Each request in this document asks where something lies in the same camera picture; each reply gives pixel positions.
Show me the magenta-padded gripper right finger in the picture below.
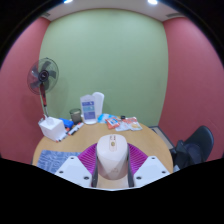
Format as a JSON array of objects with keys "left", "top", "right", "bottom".
[{"left": 127, "top": 143, "right": 171, "bottom": 188}]

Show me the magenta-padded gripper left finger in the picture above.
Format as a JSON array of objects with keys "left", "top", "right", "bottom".
[{"left": 54, "top": 143, "right": 99, "bottom": 189}]

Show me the cream white computer mouse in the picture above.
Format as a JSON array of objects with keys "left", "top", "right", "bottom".
[{"left": 95, "top": 133, "right": 130, "bottom": 181}]

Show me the blue patterned mouse pad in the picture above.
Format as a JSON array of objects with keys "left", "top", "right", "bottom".
[{"left": 36, "top": 149, "right": 83, "bottom": 175}]

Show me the white marker red cap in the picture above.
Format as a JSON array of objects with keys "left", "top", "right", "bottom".
[{"left": 56, "top": 132, "right": 69, "bottom": 143}]

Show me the white marker black cap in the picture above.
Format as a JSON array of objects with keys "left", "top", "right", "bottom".
[{"left": 67, "top": 122, "right": 85, "bottom": 136}]

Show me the white tissue box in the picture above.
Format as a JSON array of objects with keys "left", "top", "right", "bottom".
[{"left": 38, "top": 115, "right": 67, "bottom": 142}]

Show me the blue whiteboard eraser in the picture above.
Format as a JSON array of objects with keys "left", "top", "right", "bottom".
[{"left": 59, "top": 117, "right": 74, "bottom": 130}]

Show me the dark glass cup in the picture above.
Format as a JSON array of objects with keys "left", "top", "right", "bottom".
[{"left": 69, "top": 108, "right": 83, "bottom": 125}]

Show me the light blue packet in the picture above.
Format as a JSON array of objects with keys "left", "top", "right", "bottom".
[{"left": 97, "top": 113, "right": 118, "bottom": 125}]

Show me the black office chair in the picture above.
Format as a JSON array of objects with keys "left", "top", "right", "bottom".
[{"left": 184, "top": 125, "right": 215, "bottom": 163}]

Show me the black red standing fan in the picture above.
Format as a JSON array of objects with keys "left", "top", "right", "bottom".
[{"left": 27, "top": 57, "right": 60, "bottom": 118}]

